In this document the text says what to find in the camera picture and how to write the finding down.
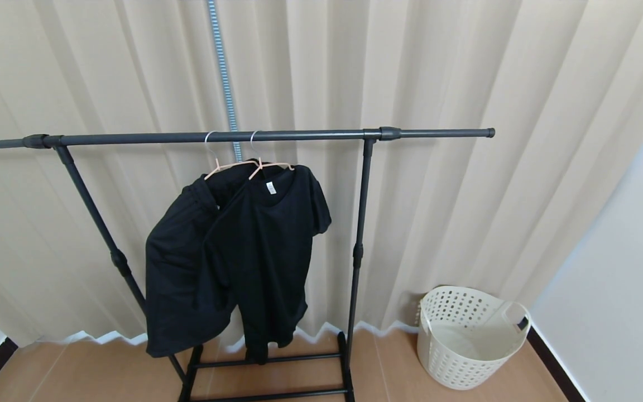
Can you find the beige curtain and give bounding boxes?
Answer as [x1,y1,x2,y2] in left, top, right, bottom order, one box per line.
[0,0,643,347]

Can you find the pink clothes hanger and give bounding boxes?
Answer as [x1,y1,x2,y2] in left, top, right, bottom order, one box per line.
[204,131,259,181]
[248,131,295,181]

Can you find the black clothes rack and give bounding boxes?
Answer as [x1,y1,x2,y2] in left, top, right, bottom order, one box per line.
[0,127,496,402]

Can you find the heap of clothes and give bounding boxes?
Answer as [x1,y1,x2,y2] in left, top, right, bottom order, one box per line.
[205,165,333,365]

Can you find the white laundry basket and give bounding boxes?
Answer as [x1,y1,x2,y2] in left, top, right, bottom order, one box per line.
[416,286,532,390]

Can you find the black shorts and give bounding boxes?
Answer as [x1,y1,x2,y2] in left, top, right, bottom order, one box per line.
[145,161,259,358]

